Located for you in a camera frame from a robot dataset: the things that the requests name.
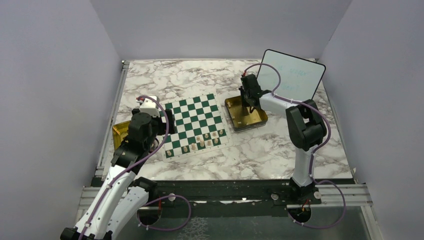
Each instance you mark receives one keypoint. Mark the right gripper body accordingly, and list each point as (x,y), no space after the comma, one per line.
(244,95)

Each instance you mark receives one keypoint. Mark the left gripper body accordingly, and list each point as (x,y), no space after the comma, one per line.
(159,128)

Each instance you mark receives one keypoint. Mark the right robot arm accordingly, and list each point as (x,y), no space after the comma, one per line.
(306,128)

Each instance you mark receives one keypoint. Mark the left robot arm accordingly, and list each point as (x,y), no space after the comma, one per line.
(121,194)

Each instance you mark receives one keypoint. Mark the green white chess board mat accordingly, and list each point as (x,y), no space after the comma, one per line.
(195,116)

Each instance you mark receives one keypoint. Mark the gold tin with light pieces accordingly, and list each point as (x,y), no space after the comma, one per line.
(244,118)

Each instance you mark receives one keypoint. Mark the gold tin with dark pieces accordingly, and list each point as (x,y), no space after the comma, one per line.
(119,132)

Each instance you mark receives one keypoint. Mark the small whiteboard on stand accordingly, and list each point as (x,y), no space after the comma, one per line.
(296,78)

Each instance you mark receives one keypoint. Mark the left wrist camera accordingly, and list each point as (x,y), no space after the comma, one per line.
(146,105)

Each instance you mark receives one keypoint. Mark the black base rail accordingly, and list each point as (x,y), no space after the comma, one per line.
(235,198)

